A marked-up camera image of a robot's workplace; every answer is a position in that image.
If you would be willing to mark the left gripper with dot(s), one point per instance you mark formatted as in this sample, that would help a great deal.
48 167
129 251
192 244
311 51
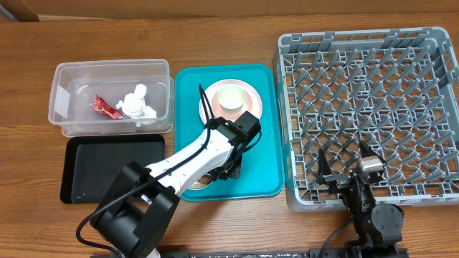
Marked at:
234 170

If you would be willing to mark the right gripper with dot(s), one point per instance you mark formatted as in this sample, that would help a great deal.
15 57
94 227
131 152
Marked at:
337 180

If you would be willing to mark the rice food leftovers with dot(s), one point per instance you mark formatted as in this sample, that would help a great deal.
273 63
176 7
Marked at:
204 181

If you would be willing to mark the grey bowl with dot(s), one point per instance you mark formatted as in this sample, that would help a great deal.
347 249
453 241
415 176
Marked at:
196 186

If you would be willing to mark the pale green cup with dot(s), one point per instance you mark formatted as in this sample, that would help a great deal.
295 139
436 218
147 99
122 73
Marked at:
231 97

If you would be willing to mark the white tissue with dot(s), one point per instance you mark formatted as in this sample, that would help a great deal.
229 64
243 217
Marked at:
134 107

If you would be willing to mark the red snack wrapper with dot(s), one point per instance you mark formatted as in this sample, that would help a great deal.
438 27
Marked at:
101 106

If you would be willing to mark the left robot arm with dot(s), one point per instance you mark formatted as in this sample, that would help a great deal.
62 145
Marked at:
139 204

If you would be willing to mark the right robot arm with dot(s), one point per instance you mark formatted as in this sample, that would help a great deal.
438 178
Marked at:
378 226

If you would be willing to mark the grey dishwasher rack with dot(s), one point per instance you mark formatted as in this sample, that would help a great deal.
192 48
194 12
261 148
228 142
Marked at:
394 89

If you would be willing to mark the teal serving tray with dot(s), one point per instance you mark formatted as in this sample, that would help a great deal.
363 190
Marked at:
262 173

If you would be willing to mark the small pink bowl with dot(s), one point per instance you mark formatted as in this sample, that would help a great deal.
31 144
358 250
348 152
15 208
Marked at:
219 112

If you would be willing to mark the large pink plate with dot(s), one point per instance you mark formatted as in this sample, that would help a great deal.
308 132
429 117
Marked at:
256 109

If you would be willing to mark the black plastic tray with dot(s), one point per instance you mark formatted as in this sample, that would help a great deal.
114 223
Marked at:
92 163

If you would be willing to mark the clear plastic bin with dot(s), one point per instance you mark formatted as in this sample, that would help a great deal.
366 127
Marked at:
76 85

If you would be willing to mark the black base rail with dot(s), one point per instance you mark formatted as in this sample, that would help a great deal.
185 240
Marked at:
311 253

